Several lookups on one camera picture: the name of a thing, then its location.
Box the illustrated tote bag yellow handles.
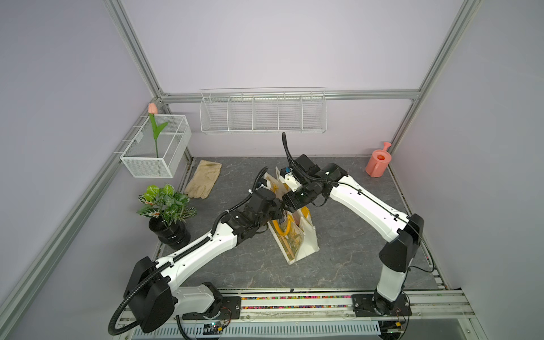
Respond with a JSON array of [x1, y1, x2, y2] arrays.
[[263, 166, 320, 266]]

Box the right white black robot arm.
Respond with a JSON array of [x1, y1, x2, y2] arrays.
[[280, 133, 424, 316]]

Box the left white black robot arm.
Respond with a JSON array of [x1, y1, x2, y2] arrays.
[[107, 167, 283, 336]]

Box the beige work glove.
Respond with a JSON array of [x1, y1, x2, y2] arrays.
[[184, 160, 222, 199]]

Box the pink watering can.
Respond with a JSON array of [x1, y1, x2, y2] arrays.
[[365, 142, 392, 178]]

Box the potted green plant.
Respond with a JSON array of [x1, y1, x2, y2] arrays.
[[137, 184, 197, 251]]

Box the white mesh side basket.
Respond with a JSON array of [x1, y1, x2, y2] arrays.
[[120, 114, 191, 179]]

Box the artificial pink tulip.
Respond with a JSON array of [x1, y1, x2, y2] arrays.
[[147, 103, 169, 157]]

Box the white wire wall shelf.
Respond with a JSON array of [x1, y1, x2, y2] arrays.
[[200, 87, 328, 134]]

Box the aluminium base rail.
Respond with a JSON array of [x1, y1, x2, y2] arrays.
[[119, 289, 487, 339]]

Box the aluminium cage frame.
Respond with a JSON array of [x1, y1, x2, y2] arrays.
[[1, 1, 481, 339]]

